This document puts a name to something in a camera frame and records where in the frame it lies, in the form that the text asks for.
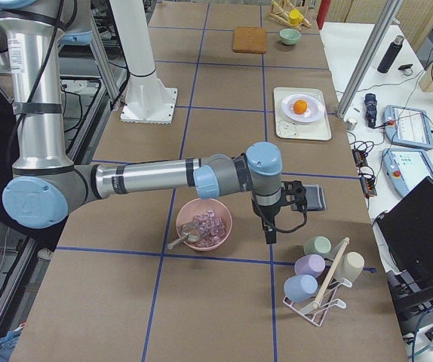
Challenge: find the black water bottle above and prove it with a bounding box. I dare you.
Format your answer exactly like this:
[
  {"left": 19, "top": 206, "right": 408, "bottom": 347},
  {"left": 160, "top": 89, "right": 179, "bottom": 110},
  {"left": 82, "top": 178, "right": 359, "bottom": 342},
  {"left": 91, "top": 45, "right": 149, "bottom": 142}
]
[{"left": 376, "top": 35, "right": 405, "bottom": 74}]

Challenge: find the aluminium frame post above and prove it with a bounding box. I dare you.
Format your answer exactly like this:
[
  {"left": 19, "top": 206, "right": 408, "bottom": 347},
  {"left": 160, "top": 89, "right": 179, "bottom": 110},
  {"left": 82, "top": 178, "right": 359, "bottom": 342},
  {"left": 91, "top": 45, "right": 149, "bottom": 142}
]
[{"left": 336, "top": 0, "right": 403, "bottom": 119}]

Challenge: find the black laptop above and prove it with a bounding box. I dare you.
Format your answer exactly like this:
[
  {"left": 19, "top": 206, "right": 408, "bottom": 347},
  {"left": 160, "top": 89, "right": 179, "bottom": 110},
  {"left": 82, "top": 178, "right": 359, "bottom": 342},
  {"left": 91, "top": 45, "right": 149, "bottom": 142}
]
[{"left": 376, "top": 176, "right": 433, "bottom": 286}]

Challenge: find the metal scoop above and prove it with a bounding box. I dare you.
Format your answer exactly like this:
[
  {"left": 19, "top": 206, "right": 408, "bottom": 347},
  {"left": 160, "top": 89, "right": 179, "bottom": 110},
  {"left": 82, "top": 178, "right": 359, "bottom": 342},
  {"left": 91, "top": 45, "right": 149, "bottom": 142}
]
[{"left": 167, "top": 222, "right": 201, "bottom": 250}]

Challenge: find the white round plate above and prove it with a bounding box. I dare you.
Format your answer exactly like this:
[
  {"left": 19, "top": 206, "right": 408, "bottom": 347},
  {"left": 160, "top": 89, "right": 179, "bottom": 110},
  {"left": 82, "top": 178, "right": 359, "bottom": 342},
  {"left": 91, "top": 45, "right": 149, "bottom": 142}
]
[{"left": 281, "top": 94, "right": 325, "bottom": 123}]

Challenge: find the beige cup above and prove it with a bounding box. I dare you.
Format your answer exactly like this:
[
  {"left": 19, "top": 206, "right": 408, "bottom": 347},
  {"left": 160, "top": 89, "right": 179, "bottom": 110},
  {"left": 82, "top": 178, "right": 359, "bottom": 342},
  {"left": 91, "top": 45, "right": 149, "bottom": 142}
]
[{"left": 334, "top": 252, "right": 364, "bottom": 283}]

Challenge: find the green cup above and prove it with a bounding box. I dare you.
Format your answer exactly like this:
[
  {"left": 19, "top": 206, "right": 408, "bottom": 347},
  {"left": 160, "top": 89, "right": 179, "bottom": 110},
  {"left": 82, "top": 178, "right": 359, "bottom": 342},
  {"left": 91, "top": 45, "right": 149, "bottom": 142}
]
[{"left": 303, "top": 236, "right": 332, "bottom": 257}]

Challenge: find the yellow mug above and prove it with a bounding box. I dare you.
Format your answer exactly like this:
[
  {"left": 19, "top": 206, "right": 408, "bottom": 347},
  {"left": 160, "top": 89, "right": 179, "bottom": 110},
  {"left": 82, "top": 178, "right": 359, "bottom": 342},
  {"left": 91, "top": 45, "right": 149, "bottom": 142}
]
[{"left": 288, "top": 9, "right": 305, "bottom": 26}]

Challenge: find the green ceramic bowl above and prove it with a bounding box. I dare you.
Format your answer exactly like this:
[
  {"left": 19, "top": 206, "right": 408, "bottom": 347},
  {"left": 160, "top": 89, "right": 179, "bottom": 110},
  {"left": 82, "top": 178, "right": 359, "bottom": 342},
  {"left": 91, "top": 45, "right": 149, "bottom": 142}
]
[{"left": 279, "top": 28, "right": 302, "bottom": 46}]

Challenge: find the pink bowl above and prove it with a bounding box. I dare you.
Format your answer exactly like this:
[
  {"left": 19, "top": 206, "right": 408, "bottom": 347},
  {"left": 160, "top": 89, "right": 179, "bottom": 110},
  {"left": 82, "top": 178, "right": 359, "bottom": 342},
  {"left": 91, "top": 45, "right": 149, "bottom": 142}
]
[{"left": 176, "top": 198, "right": 233, "bottom": 251}]

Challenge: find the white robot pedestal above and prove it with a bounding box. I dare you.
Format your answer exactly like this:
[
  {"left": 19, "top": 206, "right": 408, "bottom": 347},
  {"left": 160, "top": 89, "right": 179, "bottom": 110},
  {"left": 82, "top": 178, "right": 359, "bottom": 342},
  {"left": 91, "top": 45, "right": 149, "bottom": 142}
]
[{"left": 110, "top": 1, "right": 178, "bottom": 124}]

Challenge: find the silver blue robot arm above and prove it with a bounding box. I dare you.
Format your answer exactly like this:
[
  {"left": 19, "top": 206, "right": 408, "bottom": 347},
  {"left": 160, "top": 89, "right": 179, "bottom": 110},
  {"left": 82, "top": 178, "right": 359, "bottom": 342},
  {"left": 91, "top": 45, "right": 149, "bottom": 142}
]
[{"left": 0, "top": 1, "right": 284, "bottom": 244}]

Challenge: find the folded dark umbrella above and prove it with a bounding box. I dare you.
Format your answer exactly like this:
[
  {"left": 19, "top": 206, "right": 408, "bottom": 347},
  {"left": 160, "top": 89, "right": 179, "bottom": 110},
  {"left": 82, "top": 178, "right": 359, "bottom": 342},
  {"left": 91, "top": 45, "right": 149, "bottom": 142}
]
[{"left": 364, "top": 93, "right": 377, "bottom": 128}]

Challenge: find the purple cup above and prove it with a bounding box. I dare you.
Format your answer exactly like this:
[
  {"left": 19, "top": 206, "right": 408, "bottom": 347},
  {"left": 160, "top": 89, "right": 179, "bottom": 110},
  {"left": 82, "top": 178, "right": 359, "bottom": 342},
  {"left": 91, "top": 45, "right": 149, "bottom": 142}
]
[{"left": 294, "top": 254, "right": 325, "bottom": 278}]

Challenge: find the brown wood-grain tray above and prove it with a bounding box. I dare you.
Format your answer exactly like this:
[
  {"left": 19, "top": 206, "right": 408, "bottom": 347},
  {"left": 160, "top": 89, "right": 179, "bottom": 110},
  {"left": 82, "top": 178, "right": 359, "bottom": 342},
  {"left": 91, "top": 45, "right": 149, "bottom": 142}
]
[{"left": 232, "top": 26, "right": 267, "bottom": 54}]

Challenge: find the orange fruit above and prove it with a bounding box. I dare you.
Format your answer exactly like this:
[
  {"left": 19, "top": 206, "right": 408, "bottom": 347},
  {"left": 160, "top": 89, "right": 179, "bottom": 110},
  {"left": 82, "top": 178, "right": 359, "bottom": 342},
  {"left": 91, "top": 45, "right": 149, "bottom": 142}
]
[{"left": 293, "top": 99, "right": 308, "bottom": 115}]

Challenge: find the white cup rack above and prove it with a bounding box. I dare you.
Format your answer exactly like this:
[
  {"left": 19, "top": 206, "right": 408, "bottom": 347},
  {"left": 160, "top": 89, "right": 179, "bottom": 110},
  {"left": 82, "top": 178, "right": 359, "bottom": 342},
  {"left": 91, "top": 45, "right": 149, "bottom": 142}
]
[{"left": 283, "top": 237, "right": 353, "bottom": 327}]

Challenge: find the cream bear tray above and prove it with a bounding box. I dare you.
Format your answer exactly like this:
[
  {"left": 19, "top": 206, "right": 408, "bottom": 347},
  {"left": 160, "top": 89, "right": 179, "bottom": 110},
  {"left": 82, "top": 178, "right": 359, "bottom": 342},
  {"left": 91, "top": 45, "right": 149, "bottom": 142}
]
[{"left": 273, "top": 87, "right": 332, "bottom": 141}]

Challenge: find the blue cup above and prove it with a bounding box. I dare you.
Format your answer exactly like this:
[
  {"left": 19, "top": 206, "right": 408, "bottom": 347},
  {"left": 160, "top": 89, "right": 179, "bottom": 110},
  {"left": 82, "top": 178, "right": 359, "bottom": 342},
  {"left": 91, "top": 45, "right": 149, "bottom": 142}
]
[{"left": 284, "top": 275, "right": 318, "bottom": 302}]

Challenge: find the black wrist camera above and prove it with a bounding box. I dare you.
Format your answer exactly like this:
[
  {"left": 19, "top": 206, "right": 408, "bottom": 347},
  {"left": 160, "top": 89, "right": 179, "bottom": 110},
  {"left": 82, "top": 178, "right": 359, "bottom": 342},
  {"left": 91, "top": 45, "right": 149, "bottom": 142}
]
[{"left": 282, "top": 180, "right": 308, "bottom": 213}]

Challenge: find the wooden mug rack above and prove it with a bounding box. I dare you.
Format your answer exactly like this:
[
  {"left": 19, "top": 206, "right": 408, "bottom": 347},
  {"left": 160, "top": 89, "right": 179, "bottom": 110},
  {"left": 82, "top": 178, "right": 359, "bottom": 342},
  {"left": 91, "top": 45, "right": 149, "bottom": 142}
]
[{"left": 269, "top": 0, "right": 312, "bottom": 30}]

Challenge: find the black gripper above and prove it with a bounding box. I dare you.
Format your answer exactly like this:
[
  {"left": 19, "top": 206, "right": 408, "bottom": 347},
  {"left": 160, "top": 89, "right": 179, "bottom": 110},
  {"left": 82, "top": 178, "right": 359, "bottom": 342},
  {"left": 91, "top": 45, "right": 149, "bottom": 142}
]
[{"left": 252, "top": 201, "right": 280, "bottom": 245}]

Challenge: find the teach pendant tablet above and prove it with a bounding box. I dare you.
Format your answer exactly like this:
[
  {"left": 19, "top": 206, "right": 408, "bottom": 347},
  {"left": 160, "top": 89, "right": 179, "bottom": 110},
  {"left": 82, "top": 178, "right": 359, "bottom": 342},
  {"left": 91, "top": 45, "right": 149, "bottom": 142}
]
[
  {"left": 382, "top": 148, "right": 433, "bottom": 197},
  {"left": 382, "top": 105, "right": 433, "bottom": 150}
]

